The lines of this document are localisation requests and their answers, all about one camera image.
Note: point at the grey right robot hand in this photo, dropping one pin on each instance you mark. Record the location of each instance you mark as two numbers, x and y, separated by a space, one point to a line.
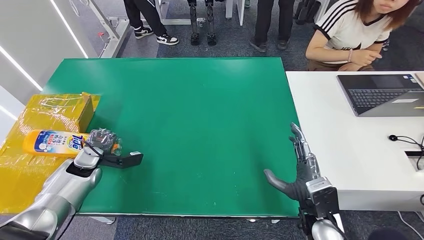
299 188

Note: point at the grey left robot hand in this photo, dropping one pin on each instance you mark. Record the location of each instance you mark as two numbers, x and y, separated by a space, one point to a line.
102 140

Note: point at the orange detergent bottle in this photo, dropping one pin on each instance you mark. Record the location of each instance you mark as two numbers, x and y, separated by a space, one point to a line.
49 142

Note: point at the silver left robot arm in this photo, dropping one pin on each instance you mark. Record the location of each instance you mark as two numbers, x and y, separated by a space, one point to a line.
63 192

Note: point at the white table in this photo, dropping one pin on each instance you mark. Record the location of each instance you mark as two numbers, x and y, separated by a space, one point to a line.
348 159

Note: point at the yellow taped cardboard box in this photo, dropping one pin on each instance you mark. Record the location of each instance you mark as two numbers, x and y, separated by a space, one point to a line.
53 112

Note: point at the green table mat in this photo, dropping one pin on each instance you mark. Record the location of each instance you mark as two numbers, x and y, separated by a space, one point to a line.
198 116

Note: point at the black round object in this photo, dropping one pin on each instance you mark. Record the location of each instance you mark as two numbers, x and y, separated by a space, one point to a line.
389 236

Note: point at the dark grey laptop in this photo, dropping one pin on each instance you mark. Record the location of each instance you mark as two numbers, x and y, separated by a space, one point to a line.
374 96

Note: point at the standing person in sneakers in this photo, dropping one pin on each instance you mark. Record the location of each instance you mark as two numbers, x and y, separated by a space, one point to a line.
145 13

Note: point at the black robot leg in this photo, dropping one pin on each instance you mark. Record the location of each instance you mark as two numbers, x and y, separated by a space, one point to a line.
194 26
211 26

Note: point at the seated person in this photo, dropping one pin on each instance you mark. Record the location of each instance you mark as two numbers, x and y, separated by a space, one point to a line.
341 30

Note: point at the standing person in dark shoes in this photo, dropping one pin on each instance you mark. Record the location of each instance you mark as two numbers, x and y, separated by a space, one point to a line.
265 20

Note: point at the black chair base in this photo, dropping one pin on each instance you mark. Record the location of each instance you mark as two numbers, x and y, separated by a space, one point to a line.
304 13

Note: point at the white panel leg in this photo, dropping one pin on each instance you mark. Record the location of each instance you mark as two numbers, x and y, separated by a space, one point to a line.
240 10

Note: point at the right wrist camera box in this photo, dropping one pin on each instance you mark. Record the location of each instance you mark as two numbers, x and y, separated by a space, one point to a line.
323 198

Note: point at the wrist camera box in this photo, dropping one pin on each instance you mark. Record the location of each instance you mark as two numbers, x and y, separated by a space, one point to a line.
323 198
126 159

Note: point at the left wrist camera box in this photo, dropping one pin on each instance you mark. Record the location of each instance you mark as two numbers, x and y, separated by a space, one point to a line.
126 159

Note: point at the white metal stand frame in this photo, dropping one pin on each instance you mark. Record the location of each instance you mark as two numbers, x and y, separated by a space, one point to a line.
114 36

